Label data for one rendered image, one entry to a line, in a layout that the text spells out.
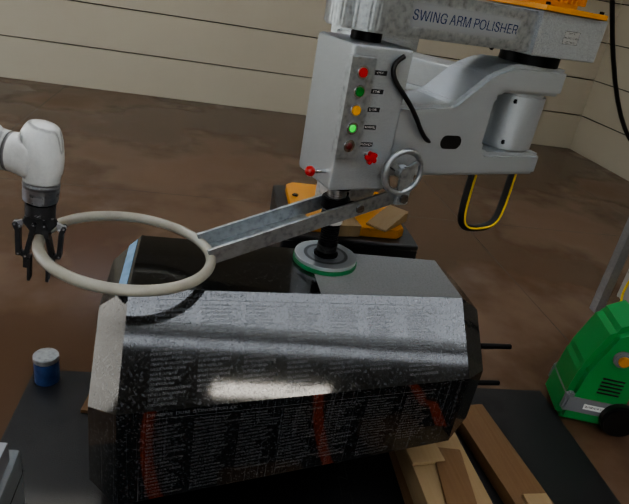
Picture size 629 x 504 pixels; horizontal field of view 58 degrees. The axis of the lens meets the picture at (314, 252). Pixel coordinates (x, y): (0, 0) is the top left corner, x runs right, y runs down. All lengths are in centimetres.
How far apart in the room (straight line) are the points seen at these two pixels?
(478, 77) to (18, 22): 667
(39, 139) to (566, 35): 157
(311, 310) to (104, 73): 641
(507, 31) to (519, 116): 32
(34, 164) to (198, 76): 623
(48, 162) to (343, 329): 93
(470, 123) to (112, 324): 125
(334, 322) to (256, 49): 618
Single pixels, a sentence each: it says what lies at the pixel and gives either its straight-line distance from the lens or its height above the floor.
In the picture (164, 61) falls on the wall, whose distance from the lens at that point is 771.
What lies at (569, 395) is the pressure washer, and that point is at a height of 15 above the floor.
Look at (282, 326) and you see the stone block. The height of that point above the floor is 77.
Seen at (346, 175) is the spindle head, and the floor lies 120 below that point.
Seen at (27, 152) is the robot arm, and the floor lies 122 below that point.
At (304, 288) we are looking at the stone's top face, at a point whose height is 85.
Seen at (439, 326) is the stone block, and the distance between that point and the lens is 186.
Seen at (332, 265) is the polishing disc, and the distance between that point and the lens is 185.
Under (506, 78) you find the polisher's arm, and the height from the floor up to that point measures 151.
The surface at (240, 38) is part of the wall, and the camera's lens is 763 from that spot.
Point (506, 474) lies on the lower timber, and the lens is 251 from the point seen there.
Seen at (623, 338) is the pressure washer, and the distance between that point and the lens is 285.
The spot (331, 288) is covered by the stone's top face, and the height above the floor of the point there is 85.
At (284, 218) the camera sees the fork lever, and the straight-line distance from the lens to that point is 184.
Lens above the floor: 171
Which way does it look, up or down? 26 degrees down
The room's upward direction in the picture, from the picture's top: 10 degrees clockwise
